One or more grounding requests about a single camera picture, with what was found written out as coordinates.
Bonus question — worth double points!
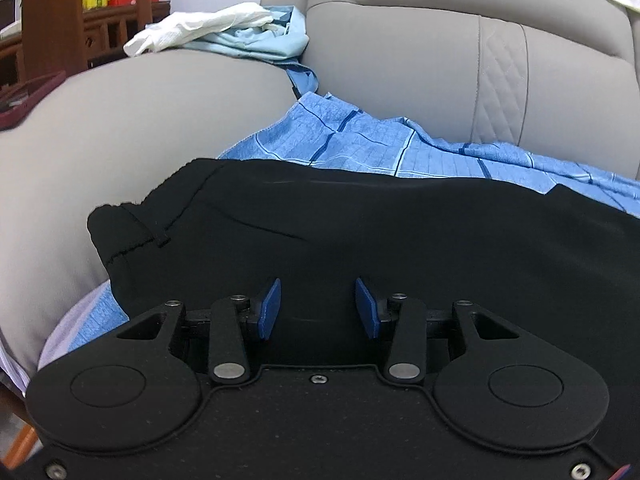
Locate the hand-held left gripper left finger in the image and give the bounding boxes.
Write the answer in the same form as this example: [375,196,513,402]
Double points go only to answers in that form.
[116,278,282,386]

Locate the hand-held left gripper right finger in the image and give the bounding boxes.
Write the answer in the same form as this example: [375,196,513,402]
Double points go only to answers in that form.
[353,278,524,386]

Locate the black pants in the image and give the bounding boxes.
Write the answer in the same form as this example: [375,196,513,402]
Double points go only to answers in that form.
[86,157,640,386]

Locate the blue checked blanket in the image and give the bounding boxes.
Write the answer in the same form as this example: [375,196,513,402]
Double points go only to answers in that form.
[37,91,640,368]

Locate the beige leather sofa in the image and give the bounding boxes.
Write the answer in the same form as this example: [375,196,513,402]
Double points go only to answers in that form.
[0,0,640,391]

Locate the light blue garment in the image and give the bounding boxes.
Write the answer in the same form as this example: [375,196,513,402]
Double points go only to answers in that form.
[184,6,319,101]

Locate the white cloth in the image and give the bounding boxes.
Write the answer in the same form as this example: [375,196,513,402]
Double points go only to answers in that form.
[123,2,275,58]

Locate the dark red tray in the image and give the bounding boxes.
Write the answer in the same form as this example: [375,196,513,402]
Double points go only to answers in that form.
[0,70,68,132]

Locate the wooden cabinet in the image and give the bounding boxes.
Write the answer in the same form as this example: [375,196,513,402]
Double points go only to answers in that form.
[0,1,172,92]

